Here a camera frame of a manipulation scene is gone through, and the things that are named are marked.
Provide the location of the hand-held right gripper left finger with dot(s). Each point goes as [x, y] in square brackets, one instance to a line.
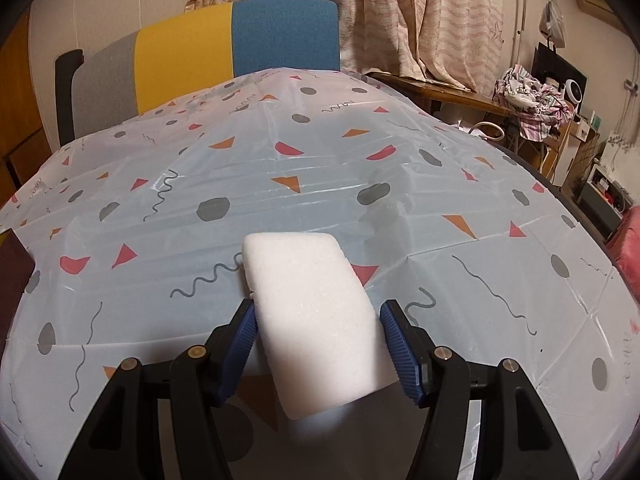
[240, 345]

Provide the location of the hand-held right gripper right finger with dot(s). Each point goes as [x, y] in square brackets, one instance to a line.
[402, 350]

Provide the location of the white foam sponge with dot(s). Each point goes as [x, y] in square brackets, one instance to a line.
[310, 310]

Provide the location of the patterned plastic tablecloth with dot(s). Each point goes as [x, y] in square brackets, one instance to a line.
[325, 170]

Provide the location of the grey storage unit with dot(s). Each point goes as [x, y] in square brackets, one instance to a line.
[597, 205]

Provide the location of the pink fluffy cloth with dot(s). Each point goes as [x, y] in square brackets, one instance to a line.
[627, 255]

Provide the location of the wooden side table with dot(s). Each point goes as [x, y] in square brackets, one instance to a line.
[440, 91]

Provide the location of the pile of patterned clothes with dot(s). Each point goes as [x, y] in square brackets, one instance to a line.
[530, 100]

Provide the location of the grey yellow blue chair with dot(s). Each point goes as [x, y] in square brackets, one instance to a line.
[185, 60]

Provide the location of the wooden cabinet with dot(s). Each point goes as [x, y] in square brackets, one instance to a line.
[22, 125]

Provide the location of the small white fan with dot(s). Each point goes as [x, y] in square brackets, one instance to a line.
[574, 91]

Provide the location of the black flat panel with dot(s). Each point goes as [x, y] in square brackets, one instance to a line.
[550, 65]

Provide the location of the beige patterned curtain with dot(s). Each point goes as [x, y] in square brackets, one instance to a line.
[400, 10]

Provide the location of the white metal pole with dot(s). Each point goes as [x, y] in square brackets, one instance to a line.
[522, 20]

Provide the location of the wall air conditioner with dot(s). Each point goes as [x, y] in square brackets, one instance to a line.
[597, 4]

